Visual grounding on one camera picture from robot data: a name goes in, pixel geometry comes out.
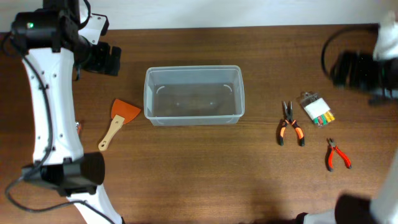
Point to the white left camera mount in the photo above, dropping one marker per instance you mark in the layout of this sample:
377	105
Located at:
96	27

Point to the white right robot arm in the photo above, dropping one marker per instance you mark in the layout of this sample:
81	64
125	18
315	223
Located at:
351	208

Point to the clear plastic container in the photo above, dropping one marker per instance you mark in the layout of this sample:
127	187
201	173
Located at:
194	95

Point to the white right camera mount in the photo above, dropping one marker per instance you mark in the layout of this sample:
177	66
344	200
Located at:
386	44

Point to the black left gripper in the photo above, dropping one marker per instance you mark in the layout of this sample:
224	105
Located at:
102	65

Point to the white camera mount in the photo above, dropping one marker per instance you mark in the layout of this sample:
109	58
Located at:
96	27
386	44

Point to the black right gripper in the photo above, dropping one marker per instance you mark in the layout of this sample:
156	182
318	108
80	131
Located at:
358	63

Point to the clear case coloured screwdrivers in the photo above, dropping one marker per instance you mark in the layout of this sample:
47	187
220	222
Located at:
316	108

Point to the red handled side cutters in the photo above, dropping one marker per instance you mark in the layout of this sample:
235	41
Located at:
332	150

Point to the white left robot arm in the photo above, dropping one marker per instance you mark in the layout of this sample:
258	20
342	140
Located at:
56	42

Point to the orange scraper wooden handle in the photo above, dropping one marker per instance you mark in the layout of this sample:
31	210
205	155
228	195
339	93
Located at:
121	113

